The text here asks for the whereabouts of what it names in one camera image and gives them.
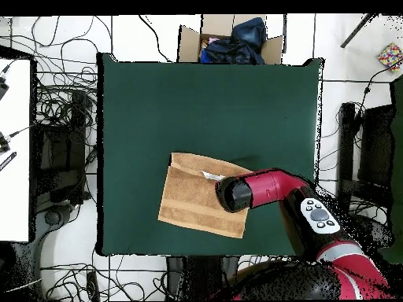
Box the orange terry towel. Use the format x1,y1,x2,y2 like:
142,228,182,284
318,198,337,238
157,152,254,239

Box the dark green table cloth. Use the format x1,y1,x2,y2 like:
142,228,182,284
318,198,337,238
379,75,403,265
95,52,325,257

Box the cardboard box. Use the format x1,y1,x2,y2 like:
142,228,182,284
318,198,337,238
177,13,286,65

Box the pink and yellow garment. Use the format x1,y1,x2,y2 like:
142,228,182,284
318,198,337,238
201,36,221,50

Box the dark blue garment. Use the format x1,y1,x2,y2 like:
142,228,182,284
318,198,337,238
199,17,268,65

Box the black equipment stand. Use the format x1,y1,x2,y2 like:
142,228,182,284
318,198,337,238
335,101,394,216
31,90,97,215

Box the black power strip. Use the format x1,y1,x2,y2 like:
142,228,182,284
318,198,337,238
85,270,101,302

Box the white table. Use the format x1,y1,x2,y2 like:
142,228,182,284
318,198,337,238
0,57,32,243

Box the black ribbed strip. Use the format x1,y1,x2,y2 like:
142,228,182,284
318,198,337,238
0,151,17,172

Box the black connector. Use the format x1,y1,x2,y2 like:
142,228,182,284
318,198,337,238
0,131,13,155

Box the black metal bar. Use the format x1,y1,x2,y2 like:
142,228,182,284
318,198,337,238
339,13,377,49

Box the black device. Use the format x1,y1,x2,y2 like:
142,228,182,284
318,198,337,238
0,75,10,101

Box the multicoloured patterned bundle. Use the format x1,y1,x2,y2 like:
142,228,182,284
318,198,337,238
377,42,403,73

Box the blue and black cable tangle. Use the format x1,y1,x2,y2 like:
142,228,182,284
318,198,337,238
237,255,290,271

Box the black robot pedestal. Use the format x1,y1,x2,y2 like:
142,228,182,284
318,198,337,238
165,256,240,301

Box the long black cable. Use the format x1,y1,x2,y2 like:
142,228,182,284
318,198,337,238
138,14,172,63

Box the black cable with plug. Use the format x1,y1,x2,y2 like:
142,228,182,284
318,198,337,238
353,61,403,127

